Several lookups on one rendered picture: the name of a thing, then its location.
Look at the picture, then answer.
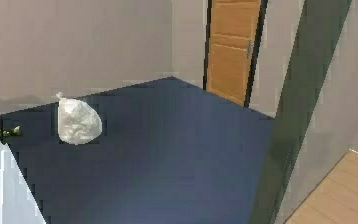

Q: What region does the brown wooden door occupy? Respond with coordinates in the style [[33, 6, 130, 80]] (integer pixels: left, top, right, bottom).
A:
[[202, 0, 269, 108]]

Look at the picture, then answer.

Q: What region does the white plastic bag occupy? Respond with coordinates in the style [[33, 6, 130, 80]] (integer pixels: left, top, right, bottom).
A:
[[55, 92, 104, 146]]

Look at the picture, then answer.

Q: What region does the green house plant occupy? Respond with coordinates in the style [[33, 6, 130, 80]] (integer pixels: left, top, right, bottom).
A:
[[0, 125, 23, 142]]

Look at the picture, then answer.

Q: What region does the grey door handle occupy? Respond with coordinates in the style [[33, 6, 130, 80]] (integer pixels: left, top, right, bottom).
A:
[[246, 39, 255, 61]]

